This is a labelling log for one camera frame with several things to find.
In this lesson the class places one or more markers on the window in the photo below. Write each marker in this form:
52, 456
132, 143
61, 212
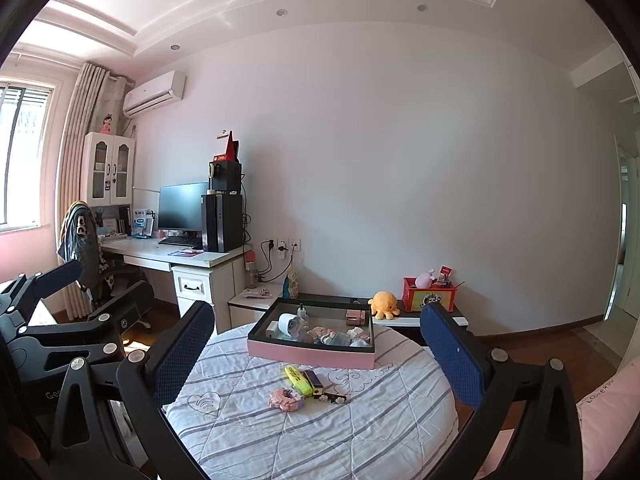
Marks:
25, 155

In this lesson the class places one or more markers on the white glass-door cabinet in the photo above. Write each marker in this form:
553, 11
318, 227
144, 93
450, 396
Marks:
107, 170

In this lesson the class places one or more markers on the purple gold box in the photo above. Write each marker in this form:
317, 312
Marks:
314, 383

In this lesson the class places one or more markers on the yellow-green highlighter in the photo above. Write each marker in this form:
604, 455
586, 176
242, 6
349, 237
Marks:
299, 380

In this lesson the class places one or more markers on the white air conditioner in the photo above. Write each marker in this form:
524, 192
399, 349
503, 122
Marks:
152, 92

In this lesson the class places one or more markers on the red printed box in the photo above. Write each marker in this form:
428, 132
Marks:
430, 297

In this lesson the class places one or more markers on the white astronaut toy lamp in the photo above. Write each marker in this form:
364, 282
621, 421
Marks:
287, 325

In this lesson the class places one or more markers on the pastel building block figure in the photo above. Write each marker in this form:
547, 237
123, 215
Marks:
286, 397

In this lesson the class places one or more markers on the small white side table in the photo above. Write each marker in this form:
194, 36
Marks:
250, 310

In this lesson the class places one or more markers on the pink whale toy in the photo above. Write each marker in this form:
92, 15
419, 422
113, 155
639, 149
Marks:
425, 279

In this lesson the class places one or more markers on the blue white boxes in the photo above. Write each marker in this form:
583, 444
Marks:
142, 222

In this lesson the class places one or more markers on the pink doll figure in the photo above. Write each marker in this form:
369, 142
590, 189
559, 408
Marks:
320, 333

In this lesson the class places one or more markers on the small doll with pink dress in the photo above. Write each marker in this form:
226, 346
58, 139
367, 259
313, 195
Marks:
106, 125

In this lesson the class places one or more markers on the white door frame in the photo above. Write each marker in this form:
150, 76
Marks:
617, 240

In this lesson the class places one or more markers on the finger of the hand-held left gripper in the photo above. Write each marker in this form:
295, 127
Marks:
120, 302
57, 280

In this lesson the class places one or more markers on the person's left hand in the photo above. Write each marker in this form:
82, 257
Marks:
22, 446

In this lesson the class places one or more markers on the pink storage box dark rim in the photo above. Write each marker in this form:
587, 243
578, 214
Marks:
310, 357

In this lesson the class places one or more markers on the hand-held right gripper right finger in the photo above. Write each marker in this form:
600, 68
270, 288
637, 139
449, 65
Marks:
450, 355

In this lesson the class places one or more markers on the black hair clip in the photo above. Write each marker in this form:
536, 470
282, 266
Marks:
335, 398

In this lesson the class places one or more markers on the rose gold cylinder tin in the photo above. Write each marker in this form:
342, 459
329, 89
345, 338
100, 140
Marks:
356, 316

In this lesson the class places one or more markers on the white desk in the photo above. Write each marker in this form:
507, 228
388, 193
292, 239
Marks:
150, 251

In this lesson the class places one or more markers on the orange octopus plush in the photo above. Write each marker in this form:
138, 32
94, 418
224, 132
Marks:
384, 302

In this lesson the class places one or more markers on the white pink block cat figure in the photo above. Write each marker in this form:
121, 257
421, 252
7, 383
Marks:
356, 333

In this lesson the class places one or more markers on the black computer tower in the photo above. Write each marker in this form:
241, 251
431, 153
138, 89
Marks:
222, 222

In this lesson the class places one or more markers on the black speaker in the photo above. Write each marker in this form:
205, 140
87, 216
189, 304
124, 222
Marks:
225, 176

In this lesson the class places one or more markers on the person's pink pajama leg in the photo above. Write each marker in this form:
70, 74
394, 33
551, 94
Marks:
610, 410

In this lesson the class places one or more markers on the white charger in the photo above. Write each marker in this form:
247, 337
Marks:
272, 330

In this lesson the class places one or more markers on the black computer monitor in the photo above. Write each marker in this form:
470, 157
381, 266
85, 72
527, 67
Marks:
182, 207

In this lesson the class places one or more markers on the red desk calendar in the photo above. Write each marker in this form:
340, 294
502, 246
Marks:
230, 147

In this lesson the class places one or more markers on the blue snack bag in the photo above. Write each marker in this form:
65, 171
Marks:
291, 284

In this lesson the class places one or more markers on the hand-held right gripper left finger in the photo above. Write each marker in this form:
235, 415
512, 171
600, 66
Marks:
185, 350

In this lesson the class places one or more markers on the black office chair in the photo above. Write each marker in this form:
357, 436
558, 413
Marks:
107, 275

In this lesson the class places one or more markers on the grey printed jacket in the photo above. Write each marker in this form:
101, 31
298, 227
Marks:
77, 235

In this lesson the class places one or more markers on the small red white box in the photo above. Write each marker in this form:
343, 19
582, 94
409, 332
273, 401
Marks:
445, 273

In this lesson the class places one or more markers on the orange bottle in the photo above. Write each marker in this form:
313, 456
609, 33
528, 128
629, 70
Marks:
251, 270

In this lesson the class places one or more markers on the black keyboard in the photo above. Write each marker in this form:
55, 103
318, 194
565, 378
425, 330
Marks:
180, 241

